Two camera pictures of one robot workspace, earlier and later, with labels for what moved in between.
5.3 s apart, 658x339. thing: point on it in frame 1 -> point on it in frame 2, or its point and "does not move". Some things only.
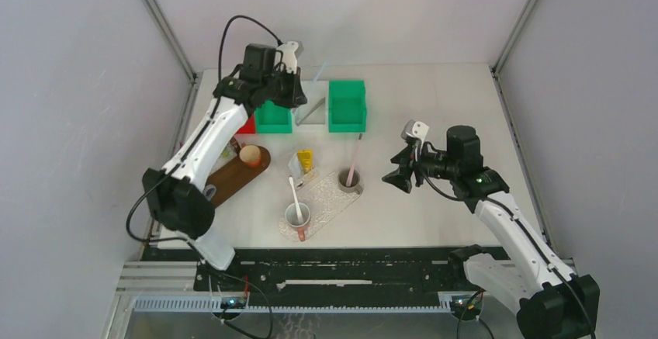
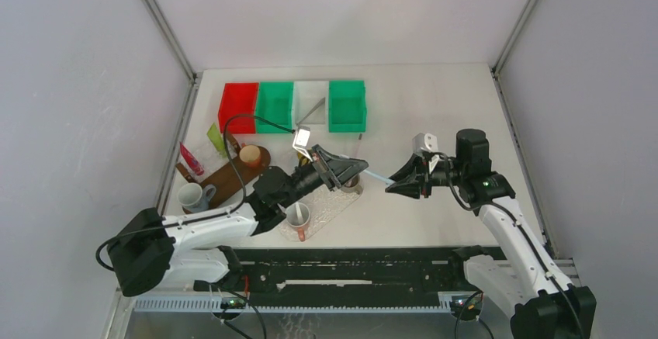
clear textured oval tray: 327,204 does not move
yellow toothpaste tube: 306,157 does not move
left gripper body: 285,88 -> 327,176
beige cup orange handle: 251,155 does not move
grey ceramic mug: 355,185 does not move
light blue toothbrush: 317,74 -> 382,178
